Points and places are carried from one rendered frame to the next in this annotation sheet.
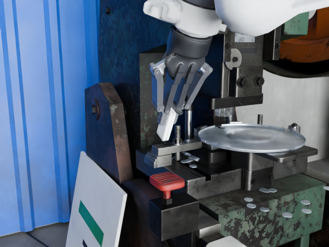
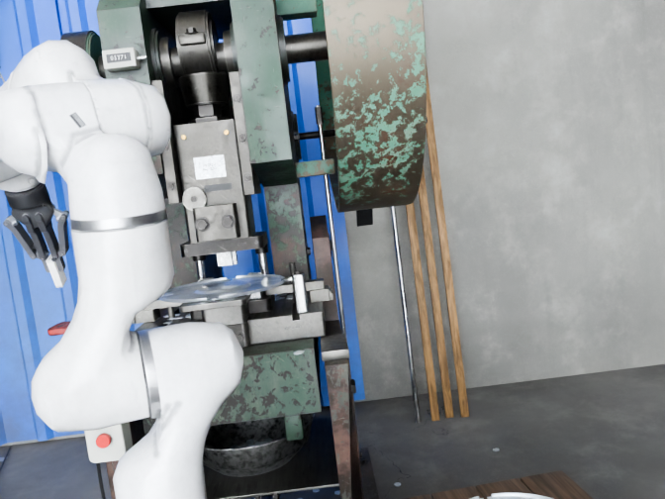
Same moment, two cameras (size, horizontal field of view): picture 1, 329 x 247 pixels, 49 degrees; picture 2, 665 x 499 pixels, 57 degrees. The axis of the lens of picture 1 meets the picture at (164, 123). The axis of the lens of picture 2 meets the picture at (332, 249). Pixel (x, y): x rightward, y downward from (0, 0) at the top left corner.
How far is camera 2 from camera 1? 1.16 m
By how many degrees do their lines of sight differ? 29
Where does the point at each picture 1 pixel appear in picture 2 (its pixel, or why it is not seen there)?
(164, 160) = (143, 315)
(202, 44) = (19, 197)
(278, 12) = not seen: outside the picture
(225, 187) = not seen: hidden behind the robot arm
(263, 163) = (225, 319)
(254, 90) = (225, 233)
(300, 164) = (309, 326)
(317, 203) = (302, 374)
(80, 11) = not seen: hidden behind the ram
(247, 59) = (219, 196)
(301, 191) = (265, 354)
